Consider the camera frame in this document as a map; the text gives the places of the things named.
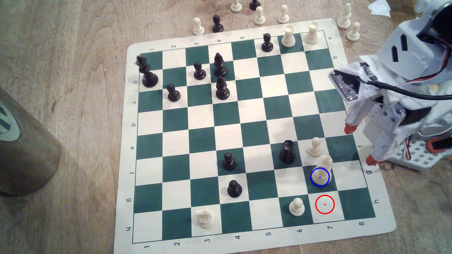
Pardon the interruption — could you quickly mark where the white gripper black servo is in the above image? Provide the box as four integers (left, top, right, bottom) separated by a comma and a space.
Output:
343, 86, 436, 166

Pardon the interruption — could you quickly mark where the white bishop chess piece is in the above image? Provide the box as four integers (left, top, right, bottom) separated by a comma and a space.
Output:
311, 155, 333, 187
336, 3, 352, 29

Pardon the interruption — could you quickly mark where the black rook chess piece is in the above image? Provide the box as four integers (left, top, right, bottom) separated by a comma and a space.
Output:
279, 140, 297, 163

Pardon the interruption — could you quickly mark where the white rook chess piece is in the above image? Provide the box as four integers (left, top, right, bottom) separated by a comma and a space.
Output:
304, 21, 319, 45
281, 24, 296, 48

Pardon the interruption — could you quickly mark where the green white chess mat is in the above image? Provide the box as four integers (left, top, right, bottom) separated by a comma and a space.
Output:
114, 18, 397, 254

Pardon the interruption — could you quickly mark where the black bishop chess piece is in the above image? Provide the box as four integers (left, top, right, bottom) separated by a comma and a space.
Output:
213, 52, 228, 78
215, 76, 230, 100

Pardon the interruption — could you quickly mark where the white knight chess piece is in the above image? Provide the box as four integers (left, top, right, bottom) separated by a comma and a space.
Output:
195, 208, 215, 228

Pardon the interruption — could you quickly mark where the black king chess piece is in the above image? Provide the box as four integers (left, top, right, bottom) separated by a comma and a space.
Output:
136, 55, 159, 88

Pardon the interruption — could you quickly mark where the white plastic grid base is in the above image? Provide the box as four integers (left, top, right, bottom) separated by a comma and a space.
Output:
383, 136, 452, 172

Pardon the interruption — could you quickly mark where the orange plastic clamp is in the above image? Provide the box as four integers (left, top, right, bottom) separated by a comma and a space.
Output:
425, 138, 452, 154

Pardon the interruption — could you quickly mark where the crumpled white paper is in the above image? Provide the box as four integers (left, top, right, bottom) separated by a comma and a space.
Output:
367, 0, 392, 17

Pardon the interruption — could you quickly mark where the brown cup with round logo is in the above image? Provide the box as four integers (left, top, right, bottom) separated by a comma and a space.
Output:
0, 87, 62, 197

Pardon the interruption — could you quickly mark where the taped wrist camera board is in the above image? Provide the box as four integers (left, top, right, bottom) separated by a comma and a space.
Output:
328, 62, 380, 103

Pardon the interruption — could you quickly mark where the black camera cable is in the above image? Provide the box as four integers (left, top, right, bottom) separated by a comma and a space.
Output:
367, 80, 452, 101

